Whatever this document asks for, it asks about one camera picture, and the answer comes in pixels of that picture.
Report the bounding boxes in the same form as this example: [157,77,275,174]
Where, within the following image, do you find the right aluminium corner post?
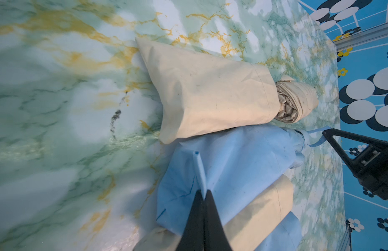
[334,23,388,51]

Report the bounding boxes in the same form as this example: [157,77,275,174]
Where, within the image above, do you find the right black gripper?
[322,129,388,200]

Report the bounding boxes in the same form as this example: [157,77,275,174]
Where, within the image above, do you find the blue umbrella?
[291,126,333,168]

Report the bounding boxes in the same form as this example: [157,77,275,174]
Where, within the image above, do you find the blue umbrella sleeve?
[255,212,302,251]
[156,124,306,235]

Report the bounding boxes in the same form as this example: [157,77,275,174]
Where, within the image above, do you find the beige umbrella sleeve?
[133,175,293,251]
[136,38,280,144]

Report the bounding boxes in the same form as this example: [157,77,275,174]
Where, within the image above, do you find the beige umbrella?
[275,75,318,124]

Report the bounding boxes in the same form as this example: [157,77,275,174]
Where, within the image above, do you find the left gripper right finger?
[204,190,232,251]

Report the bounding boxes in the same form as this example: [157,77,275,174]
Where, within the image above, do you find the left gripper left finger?
[176,190,204,251]

